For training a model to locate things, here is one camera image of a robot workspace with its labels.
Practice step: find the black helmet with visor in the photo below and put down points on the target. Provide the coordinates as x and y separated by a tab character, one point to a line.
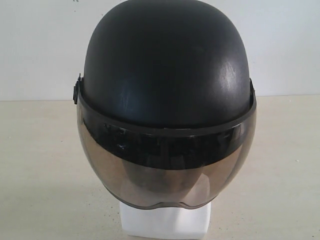
166	109

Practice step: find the white mannequin head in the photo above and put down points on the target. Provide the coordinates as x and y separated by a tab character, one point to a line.
174	215

